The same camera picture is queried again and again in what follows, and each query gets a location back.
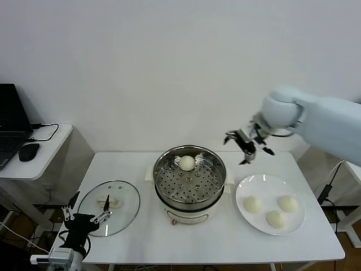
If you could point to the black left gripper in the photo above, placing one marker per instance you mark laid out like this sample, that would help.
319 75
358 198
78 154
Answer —
79 226

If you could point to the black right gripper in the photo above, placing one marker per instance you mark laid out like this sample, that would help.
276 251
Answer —
246 144

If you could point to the round glass pot lid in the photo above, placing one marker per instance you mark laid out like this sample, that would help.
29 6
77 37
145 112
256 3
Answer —
127 192

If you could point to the white steamed baozi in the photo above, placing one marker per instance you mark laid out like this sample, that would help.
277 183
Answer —
186 163
277 218
288 203
253 203

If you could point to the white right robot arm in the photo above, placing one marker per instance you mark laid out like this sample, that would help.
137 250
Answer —
324 118

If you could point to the stainless steel steamer pot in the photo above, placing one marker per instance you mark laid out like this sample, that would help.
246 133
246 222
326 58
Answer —
197 189

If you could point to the white round plate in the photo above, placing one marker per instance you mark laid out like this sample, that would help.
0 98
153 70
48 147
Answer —
265 186

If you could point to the black computer mouse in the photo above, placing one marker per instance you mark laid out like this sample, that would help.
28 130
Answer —
29 152

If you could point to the black power adapter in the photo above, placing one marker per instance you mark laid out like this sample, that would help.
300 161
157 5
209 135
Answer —
325 194

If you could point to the black open laptop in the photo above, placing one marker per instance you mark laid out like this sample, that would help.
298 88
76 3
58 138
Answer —
11 113

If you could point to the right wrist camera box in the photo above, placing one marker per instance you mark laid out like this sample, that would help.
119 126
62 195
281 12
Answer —
260 145

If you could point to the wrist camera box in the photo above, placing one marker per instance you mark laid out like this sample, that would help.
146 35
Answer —
59 256
260 145

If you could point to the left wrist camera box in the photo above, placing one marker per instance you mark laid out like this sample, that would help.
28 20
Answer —
59 256

